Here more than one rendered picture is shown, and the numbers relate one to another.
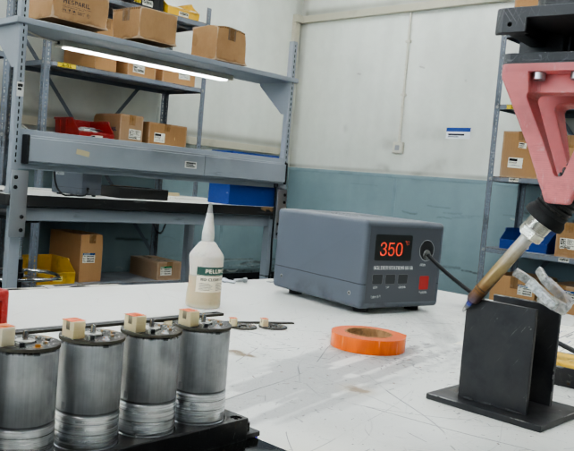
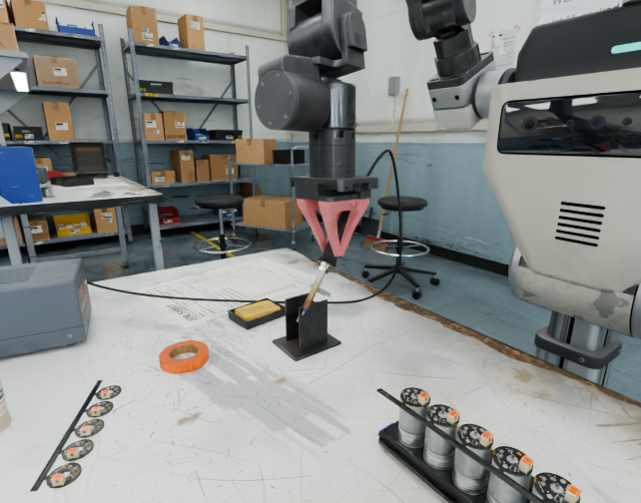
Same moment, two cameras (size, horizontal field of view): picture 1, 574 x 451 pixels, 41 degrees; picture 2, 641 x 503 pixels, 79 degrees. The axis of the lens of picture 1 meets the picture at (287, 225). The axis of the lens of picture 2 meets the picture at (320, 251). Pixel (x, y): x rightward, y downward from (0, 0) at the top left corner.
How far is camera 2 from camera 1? 50 cm
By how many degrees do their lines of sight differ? 79
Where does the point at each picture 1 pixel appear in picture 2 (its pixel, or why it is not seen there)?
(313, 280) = (15, 343)
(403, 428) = (342, 377)
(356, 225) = (61, 287)
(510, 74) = (333, 207)
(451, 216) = not seen: outside the picture
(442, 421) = (329, 364)
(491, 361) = (313, 328)
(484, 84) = not seen: outside the picture
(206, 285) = (1, 407)
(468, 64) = not seen: outside the picture
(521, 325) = (322, 308)
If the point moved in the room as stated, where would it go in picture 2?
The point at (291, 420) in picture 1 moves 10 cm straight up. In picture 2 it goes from (336, 412) to (338, 324)
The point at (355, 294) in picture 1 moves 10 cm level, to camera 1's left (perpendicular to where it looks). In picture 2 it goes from (78, 334) to (7, 377)
